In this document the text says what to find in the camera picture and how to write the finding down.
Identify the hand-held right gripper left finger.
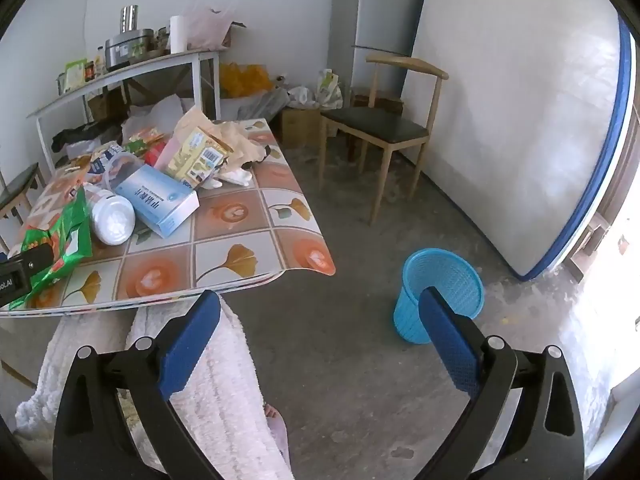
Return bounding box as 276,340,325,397
52,289,223,480

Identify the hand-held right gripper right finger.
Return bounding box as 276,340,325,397
417,286,586,480

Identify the blue plastic wastebasket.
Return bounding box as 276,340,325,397
393,248,485,345

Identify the green snack bag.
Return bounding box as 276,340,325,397
7,187,94,311

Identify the white fluffy blanket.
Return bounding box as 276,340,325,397
15,295,296,480

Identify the wooden chair black seat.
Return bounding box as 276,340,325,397
319,55,448,226
0,162,47,253

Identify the ginkgo leaf patterned tablecloth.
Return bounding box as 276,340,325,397
0,119,337,317

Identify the white plastic jar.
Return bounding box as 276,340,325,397
82,182,137,247

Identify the blue white snack packet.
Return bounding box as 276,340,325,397
84,142,126,187

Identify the blue medicine box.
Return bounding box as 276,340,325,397
115,164,201,239

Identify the clear plastic container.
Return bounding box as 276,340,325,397
102,152,146,184

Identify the black cloth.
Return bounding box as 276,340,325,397
51,121,124,154

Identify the white crumpled tissue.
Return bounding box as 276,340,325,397
217,165,254,189

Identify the red packet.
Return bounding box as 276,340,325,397
144,140,169,167

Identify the yellow carton box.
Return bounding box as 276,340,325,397
167,126,230,191

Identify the brown cardboard box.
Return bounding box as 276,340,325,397
280,105,324,149
87,89,128,122

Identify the green food packet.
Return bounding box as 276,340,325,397
64,59,87,92

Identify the beige paper bag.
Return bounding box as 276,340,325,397
172,105,273,171

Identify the white crumpled sheet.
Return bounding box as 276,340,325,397
126,94,202,132

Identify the white mattress blue edge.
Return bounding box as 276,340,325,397
405,0,635,281

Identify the white side table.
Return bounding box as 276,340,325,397
27,49,223,173

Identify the steel cooker pot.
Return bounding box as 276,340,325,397
104,29,155,72

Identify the grey plastic bag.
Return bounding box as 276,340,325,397
237,87,292,122

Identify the yellow plastic bag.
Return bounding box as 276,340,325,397
220,62,274,99

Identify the white plastic bag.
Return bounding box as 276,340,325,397
287,85,321,109

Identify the green white paper bag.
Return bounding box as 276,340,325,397
315,69,344,110

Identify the white paper towel roll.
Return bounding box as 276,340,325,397
170,15,187,55

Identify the pink plastic bag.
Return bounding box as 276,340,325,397
185,7,234,52

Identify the grey refrigerator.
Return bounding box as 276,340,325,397
327,0,433,107

